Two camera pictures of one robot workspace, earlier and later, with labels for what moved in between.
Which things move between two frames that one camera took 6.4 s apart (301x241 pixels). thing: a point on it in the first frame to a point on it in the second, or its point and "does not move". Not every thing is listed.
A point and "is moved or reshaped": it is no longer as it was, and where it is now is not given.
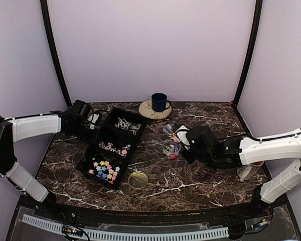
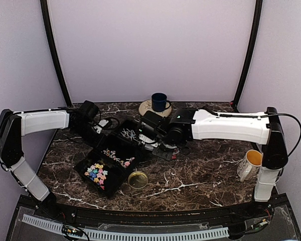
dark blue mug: (158, 102) does not move
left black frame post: (45, 13) does not move
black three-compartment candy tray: (107, 160) is moved or reshaped
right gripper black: (188, 157) to (166, 155)
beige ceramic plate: (146, 110) does not move
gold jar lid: (138, 179) does not move
